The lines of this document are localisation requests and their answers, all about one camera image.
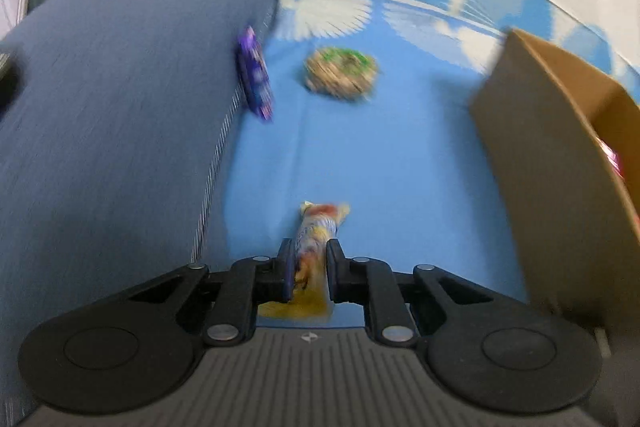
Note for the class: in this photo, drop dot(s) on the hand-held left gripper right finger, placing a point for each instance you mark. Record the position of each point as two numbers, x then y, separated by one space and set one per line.
332 274

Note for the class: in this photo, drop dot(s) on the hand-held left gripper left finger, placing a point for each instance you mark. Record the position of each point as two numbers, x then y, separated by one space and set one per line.
287 274

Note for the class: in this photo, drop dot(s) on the yellow snack packet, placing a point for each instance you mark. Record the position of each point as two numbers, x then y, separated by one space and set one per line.
312 232

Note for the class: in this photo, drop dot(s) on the brown cardboard box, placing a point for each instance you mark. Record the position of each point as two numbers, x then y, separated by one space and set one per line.
545 167

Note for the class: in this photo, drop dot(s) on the blue white printed cloth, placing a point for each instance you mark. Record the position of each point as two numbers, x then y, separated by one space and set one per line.
390 157

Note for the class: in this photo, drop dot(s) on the purple snack packet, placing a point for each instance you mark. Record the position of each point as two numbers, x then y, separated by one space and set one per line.
255 77

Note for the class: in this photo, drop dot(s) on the round green nut cake packet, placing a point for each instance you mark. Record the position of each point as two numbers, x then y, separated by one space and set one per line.
342 74

